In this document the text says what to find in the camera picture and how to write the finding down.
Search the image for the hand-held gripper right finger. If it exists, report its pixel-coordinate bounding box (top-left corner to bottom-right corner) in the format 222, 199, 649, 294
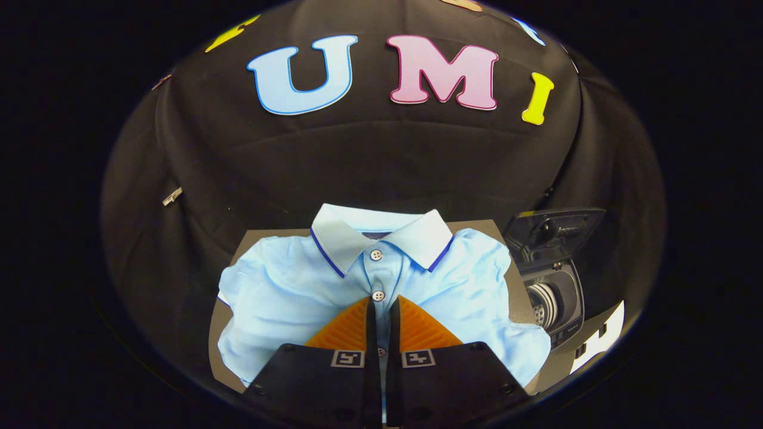
386, 295, 531, 429

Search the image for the dark glass washing machine lid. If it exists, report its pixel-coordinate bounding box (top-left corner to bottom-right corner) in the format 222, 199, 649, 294
504, 207, 607, 270

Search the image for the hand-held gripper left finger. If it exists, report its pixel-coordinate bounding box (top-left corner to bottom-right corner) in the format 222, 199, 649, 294
243, 296, 383, 429

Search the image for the grey washing machine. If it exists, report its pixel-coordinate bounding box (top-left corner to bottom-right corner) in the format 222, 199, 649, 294
517, 257, 588, 351

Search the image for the light blue polo shirt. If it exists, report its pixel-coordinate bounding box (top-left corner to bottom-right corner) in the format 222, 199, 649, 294
216, 204, 552, 388

